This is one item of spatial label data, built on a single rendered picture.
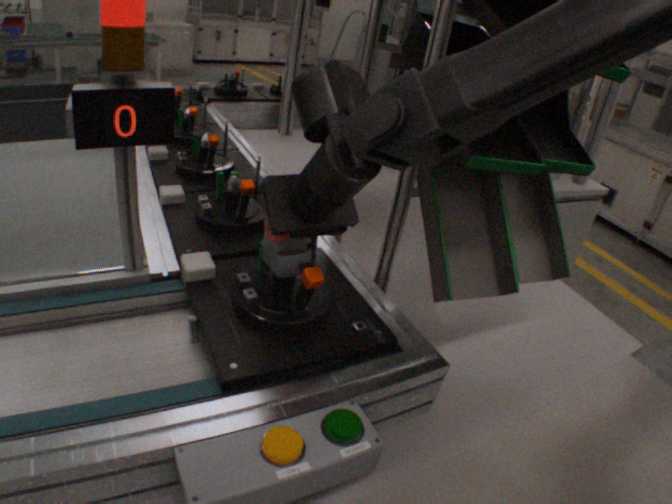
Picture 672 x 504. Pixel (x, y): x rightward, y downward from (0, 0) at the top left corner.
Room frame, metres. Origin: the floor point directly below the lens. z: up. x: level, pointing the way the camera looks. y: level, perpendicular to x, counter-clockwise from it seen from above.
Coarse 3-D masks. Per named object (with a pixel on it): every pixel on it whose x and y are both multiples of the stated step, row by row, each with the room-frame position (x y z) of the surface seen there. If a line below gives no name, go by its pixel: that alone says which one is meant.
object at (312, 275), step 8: (304, 264) 0.43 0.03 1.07; (304, 272) 0.41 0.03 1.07; (312, 272) 0.41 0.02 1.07; (320, 272) 0.41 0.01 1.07; (304, 280) 0.41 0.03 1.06; (312, 280) 0.40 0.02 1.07; (320, 280) 0.40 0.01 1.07; (304, 288) 0.41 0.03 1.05; (312, 288) 0.41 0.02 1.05; (296, 296) 0.43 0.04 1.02; (304, 296) 0.42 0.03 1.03; (296, 304) 0.42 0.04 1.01; (304, 304) 0.42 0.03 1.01
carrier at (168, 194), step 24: (168, 192) 0.71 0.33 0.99; (216, 192) 0.72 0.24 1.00; (240, 192) 0.69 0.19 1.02; (168, 216) 0.65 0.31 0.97; (192, 216) 0.67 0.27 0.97; (216, 216) 0.65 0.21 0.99; (264, 216) 0.68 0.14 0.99; (192, 240) 0.59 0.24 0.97; (216, 240) 0.60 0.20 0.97; (240, 240) 0.61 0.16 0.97
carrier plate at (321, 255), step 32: (256, 256) 0.58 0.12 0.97; (320, 256) 0.61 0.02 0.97; (192, 288) 0.46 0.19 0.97; (224, 288) 0.48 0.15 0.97; (352, 288) 0.54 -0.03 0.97; (224, 320) 0.41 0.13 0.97; (352, 320) 0.46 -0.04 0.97; (224, 352) 0.36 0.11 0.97; (256, 352) 0.37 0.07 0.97; (288, 352) 0.38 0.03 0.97; (320, 352) 0.39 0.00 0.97; (352, 352) 0.40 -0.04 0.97; (224, 384) 0.31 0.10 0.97; (256, 384) 0.33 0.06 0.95
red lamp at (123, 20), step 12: (108, 0) 0.45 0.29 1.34; (120, 0) 0.45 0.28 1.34; (132, 0) 0.46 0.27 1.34; (144, 0) 0.48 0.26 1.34; (108, 12) 0.45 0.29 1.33; (120, 12) 0.45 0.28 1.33; (132, 12) 0.46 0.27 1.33; (144, 12) 0.48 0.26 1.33; (108, 24) 0.45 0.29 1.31; (120, 24) 0.45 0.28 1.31; (132, 24) 0.46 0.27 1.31; (144, 24) 0.48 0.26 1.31
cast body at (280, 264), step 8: (264, 232) 0.49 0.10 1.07; (264, 240) 0.49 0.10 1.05; (296, 240) 0.47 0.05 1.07; (304, 240) 0.47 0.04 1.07; (264, 248) 0.49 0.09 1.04; (272, 248) 0.47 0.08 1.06; (280, 248) 0.46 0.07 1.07; (288, 248) 0.46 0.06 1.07; (296, 248) 0.47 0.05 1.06; (304, 248) 0.47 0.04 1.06; (264, 256) 0.48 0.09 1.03; (272, 256) 0.46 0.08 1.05; (280, 256) 0.44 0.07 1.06; (288, 256) 0.45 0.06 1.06; (296, 256) 0.45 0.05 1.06; (304, 256) 0.46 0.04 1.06; (272, 264) 0.46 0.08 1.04; (280, 264) 0.44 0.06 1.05; (288, 264) 0.45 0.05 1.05; (296, 264) 0.45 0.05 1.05; (280, 272) 0.44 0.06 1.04; (288, 272) 0.45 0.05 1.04; (296, 272) 0.45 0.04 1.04
